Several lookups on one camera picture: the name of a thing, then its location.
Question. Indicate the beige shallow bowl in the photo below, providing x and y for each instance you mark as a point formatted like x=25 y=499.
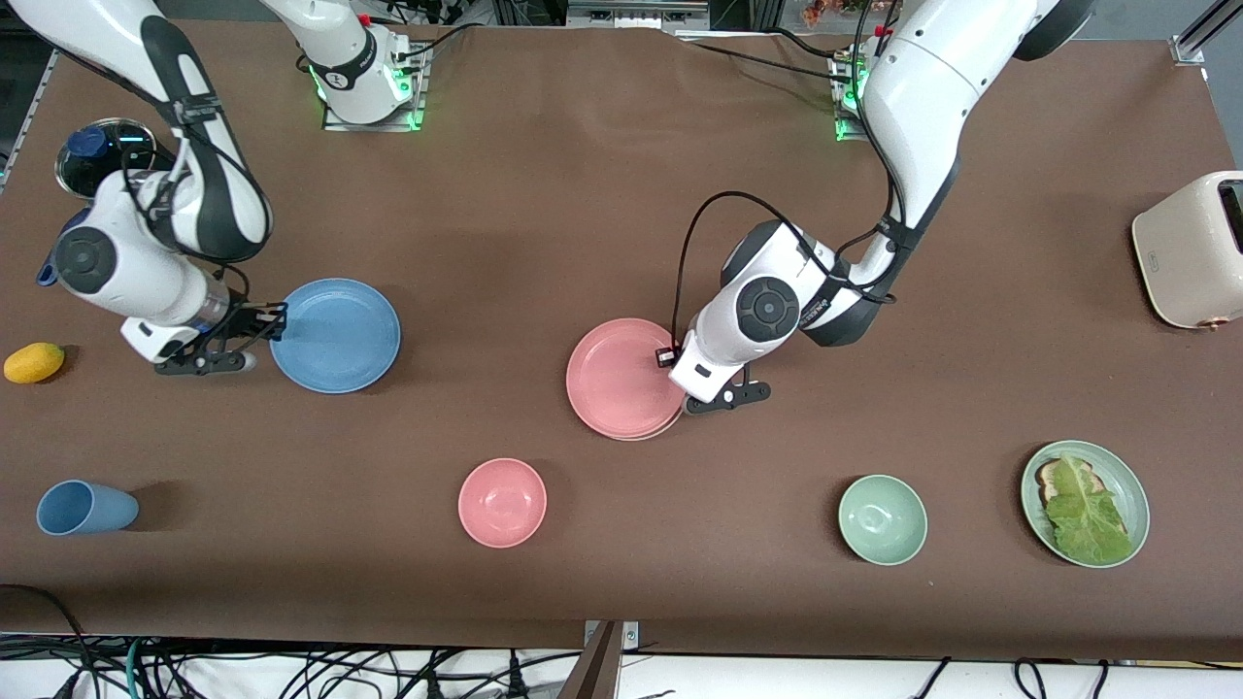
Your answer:
x=626 y=438

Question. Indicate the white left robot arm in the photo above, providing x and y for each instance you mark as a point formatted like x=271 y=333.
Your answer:
x=923 y=87

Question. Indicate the beige toaster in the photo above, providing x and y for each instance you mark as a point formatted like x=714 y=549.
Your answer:
x=1185 y=252

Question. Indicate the green deep bowl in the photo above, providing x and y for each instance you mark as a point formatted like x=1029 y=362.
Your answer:
x=882 y=519

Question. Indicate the dark angled pole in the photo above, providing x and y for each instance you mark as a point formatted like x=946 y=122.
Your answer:
x=592 y=670

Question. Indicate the pink deep bowl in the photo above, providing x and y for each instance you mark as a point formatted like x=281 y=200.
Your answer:
x=502 y=502

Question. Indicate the blue shallow bowl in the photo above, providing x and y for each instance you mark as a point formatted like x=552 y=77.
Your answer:
x=340 y=335

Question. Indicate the blue plastic cup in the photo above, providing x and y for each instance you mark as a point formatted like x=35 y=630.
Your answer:
x=87 y=508

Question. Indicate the green lettuce leaf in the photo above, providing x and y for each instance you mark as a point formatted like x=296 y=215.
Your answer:
x=1088 y=515

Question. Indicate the bread slice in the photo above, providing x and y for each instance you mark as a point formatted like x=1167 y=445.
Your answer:
x=1047 y=476

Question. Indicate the brown table cloth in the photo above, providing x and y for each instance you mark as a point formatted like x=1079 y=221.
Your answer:
x=544 y=194

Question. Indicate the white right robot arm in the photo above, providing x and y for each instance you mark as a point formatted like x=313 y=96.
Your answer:
x=117 y=272

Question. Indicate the black pot with glass lid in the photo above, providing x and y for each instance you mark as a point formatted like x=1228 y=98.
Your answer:
x=117 y=155

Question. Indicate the yellow lemon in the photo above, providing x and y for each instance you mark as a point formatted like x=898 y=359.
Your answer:
x=34 y=362

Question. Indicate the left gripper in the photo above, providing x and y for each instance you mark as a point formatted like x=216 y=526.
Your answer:
x=666 y=357

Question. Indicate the green plate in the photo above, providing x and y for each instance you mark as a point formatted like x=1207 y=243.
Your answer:
x=1136 y=505

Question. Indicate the aluminium frame rail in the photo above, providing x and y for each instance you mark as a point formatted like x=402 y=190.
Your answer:
x=636 y=15

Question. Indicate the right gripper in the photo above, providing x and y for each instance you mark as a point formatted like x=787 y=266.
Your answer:
x=249 y=318

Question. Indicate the pink shallow bowl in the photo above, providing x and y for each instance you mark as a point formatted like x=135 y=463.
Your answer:
x=621 y=379

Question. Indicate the aluminium frame profile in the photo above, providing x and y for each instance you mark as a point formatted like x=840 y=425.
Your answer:
x=1199 y=39

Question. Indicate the metal table edge bracket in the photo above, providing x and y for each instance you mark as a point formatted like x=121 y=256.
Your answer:
x=629 y=636

